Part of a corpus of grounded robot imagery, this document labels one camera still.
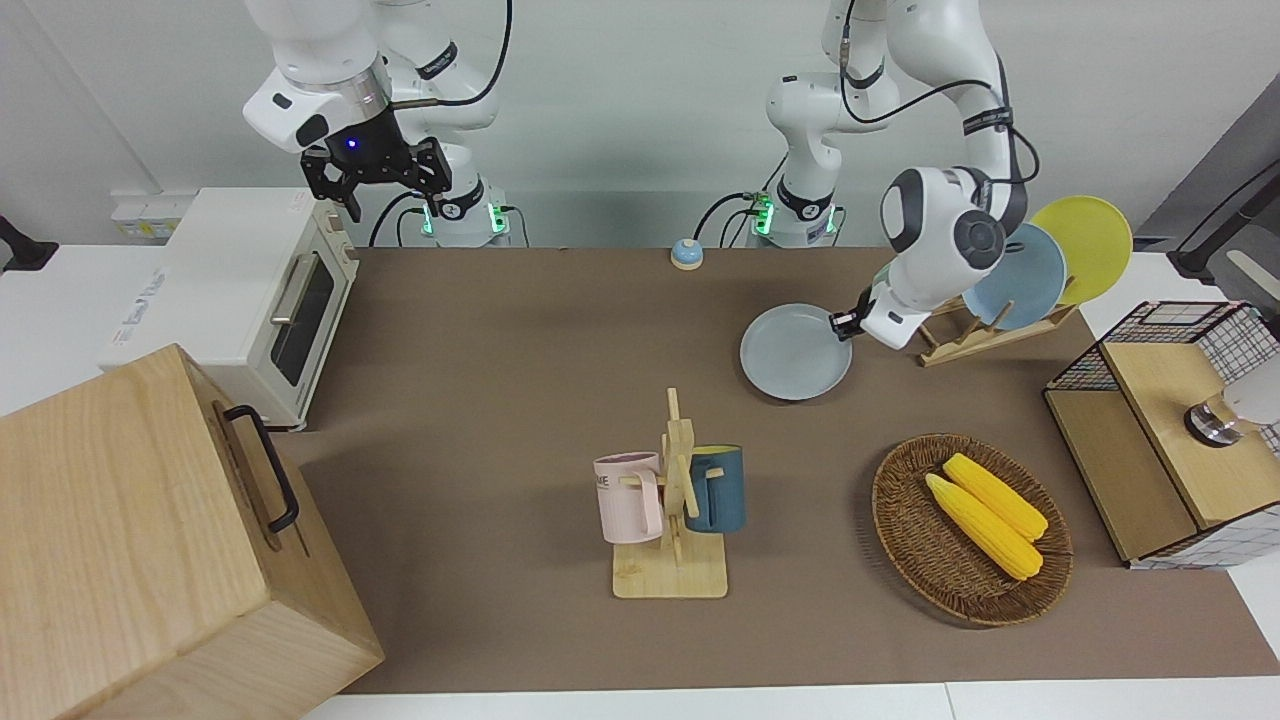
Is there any brown table mat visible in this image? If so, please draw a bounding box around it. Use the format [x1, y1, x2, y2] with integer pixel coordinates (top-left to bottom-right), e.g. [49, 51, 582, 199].
[298, 246, 1280, 695]

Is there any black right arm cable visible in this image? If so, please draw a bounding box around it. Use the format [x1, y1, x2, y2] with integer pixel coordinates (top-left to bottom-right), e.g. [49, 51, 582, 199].
[390, 0, 515, 109]

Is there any wooden mug tree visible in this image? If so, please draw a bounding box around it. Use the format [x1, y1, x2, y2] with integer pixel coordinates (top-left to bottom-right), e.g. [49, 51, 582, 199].
[612, 388, 730, 600]

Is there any silver white cylinder object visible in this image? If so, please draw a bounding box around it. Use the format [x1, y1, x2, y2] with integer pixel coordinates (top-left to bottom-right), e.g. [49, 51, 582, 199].
[1184, 374, 1280, 447]

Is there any wooden cabinet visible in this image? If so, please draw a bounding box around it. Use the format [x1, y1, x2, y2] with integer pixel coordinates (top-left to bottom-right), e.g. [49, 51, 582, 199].
[0, 343, 386, 720]

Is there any black wire wooden shelf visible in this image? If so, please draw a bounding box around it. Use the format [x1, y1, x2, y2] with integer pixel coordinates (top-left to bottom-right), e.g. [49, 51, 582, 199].
[1042, 300, 1280, 572]

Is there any wooden plate rack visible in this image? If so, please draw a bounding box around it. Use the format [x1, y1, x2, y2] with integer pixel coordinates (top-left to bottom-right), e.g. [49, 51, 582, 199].
[917, 292, 1082, 368]

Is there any brown wicker basket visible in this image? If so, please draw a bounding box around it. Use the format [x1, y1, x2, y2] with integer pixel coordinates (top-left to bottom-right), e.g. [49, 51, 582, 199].
[872, 433, 1075, 629]

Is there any yellow round plate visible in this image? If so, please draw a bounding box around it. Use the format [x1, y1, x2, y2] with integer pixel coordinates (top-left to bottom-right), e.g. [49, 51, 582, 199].
[1029, 195, 1135, 307]

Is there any gray round plate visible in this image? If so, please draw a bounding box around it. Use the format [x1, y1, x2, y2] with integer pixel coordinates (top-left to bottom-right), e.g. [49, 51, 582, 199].
[740, 303, 854, 402]

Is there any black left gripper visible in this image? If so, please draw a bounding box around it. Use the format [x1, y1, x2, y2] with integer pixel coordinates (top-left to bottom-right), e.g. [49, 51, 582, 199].
[829, 285, 882, 343]

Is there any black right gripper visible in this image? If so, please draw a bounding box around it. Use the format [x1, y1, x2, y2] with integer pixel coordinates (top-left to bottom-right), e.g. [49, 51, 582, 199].
[300, 126, 454, 225]

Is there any light blue round plate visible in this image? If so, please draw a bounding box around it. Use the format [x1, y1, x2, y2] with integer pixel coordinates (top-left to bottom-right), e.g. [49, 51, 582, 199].
[962, 222, 1069, 332]

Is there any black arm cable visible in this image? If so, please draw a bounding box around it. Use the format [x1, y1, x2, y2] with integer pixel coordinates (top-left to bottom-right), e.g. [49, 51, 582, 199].
[390, 0, 515, 109]
[838, 0, 1041, 191]

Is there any black clamp mount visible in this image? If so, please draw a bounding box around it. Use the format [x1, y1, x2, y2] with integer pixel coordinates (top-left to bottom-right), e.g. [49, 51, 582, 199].
[0, 214, 60, 274]

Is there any black cabinet handle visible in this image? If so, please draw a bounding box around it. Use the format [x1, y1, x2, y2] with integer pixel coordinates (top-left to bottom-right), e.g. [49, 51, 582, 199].
[222, 404, 301, 535]

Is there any pink mug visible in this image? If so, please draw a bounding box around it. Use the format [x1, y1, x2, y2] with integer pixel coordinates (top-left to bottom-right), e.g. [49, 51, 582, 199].
[593, 452, 667, 546]

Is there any dark blue mug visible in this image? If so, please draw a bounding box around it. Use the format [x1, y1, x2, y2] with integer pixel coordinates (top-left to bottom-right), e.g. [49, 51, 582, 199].
[685, 445, 748, 535]

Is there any white toaster oven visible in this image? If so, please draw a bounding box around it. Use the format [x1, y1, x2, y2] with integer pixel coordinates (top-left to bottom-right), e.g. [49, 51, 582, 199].
[97, 187, 360, 432]

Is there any yellow corn cob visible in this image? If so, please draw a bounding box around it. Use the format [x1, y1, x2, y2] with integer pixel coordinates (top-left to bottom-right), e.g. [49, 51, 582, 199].
[925, 473, 1045, 582]
[943, 453, 1050, 543]

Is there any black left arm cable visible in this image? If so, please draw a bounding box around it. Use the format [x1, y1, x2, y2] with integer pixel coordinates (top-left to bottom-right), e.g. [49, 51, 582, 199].
[838, 0, 1041, 191]

